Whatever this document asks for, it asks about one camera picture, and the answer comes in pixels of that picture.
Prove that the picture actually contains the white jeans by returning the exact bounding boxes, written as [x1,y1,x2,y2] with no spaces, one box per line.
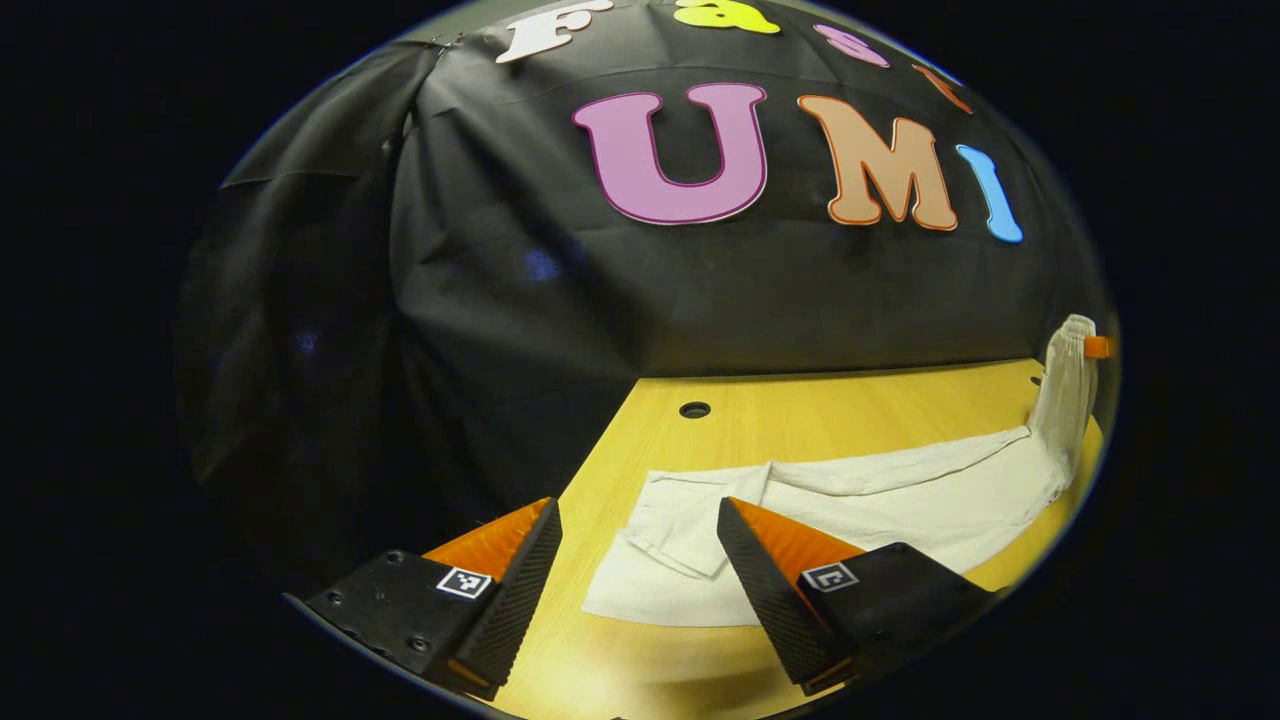
[582,314,1103,629]

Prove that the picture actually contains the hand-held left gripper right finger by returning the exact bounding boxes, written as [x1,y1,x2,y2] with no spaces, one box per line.
[716,497,1003,699]

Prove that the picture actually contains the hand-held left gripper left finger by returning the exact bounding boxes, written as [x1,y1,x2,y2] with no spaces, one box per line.
[285,497,563,702]

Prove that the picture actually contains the black backdrop cloth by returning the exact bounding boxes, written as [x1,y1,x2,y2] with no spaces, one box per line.
[175,0,1117,593]

